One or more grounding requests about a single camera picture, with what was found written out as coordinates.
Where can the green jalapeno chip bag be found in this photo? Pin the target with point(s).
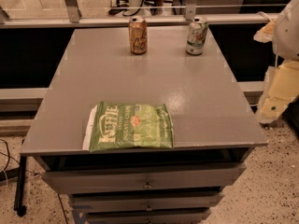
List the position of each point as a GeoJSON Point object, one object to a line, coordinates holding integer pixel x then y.
{"type": "Point", "coordinates": [113, 126]}

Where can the grey middle drawer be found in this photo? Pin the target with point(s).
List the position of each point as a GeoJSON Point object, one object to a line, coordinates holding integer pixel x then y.
{"type": "Point", "coordinates": [145, 202]}

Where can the black metal stand leg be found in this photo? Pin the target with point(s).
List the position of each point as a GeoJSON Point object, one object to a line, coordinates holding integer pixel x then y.
{"type": "Point", "coordinates": [19, 208]}

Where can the green and white soda can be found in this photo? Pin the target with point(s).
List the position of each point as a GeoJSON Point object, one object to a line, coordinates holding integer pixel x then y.
{"type": "Point", "coordinates": [196, 37]}

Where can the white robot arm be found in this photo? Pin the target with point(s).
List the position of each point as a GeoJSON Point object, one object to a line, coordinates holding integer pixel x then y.
{"type": "Point", "coordinates": [286, 32]}

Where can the grey drawer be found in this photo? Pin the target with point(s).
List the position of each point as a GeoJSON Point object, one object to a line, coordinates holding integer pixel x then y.
{"type": "Point", "coordinates": [173, 216]}
{"type": "Point", "coordinates": [145, 202]}
{"type": "Point", "coordinates": [150, 178]}

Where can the metal railing frame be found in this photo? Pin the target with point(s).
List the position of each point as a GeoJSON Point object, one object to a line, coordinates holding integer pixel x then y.
{"type": "Point", "coordinates": [96, 13]}

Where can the grey bottom drawer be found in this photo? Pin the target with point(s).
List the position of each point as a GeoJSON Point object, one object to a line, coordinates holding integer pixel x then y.
{"type": "Point", "coordinates": [173, 216]}

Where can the orange soda can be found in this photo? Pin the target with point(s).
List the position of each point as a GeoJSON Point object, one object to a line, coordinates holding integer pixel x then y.
{"type": "Point", "coordinates": [138, 35]}

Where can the grey top drawer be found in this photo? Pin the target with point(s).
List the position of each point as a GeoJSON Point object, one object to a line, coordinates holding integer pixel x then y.
{"type": "Point", "coordinates": [150, 178]}

